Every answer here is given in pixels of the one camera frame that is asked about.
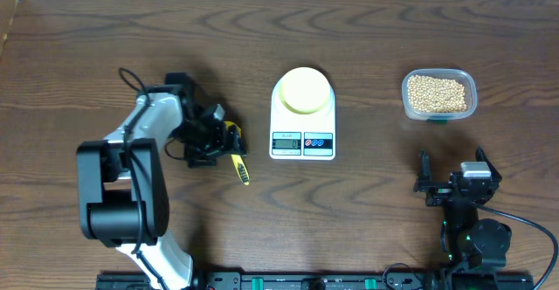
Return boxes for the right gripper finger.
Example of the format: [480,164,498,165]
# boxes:
[475,146,501,180]
[417,149,432,183]

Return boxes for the yellow measuring scoop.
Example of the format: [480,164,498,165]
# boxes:
[223,121,251,187]

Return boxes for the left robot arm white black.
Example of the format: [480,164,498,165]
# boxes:
[77,72,250,289]

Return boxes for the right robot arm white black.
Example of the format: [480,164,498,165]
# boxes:
[413,148,512,289]

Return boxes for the white digital kitchen scale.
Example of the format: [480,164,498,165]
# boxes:
[269,81,336,161]

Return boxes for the pale yellow bowl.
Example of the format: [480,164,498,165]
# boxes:
[279,67,331,114]

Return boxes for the soybeans in container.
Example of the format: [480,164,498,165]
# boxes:
[407,75,466,113]

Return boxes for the clear plastic container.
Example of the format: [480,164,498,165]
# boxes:
[402,68,478,121]

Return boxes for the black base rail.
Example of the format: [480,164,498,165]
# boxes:
[95,261,536,290]

